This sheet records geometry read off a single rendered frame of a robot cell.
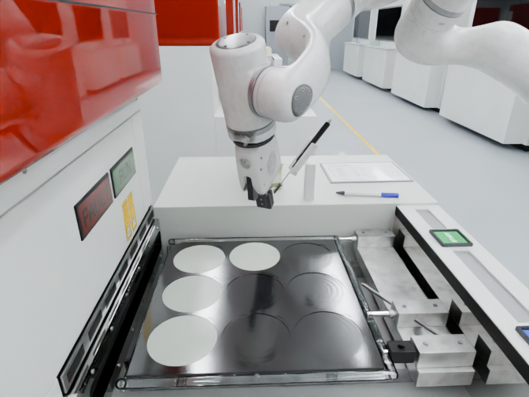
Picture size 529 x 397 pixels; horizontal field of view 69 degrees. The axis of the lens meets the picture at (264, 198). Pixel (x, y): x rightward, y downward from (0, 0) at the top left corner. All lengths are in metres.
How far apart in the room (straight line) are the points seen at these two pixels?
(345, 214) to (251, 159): 0.30
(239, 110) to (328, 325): 0.36
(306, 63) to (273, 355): 0.41
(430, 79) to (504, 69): 6.22
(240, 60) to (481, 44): 0.51
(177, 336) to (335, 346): 0.23
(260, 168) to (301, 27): 0.24
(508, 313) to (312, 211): 0.41
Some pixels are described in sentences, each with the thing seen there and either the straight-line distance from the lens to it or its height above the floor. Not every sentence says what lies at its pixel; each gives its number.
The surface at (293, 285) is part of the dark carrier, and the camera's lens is 0.70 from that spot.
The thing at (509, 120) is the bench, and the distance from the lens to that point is 5.24.
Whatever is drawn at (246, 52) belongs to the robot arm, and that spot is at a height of 1.29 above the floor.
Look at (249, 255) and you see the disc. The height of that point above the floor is 0.90.
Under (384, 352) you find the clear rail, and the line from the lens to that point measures 0.60.
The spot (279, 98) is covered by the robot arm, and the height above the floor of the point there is 1.23.
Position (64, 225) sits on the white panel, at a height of 1.11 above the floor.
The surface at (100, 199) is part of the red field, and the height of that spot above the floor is 1.10.
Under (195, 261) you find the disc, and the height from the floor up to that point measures 0.90.
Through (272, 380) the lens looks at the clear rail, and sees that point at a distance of 0.55.
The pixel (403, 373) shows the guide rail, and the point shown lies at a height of 0.84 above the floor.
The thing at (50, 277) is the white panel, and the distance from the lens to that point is 0.47.
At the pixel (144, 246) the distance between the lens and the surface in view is 0.76.
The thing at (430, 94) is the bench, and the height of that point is 0.29.
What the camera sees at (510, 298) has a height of 0.96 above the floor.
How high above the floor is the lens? 1.32
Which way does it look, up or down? 24 degrees down
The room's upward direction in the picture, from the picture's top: straight up
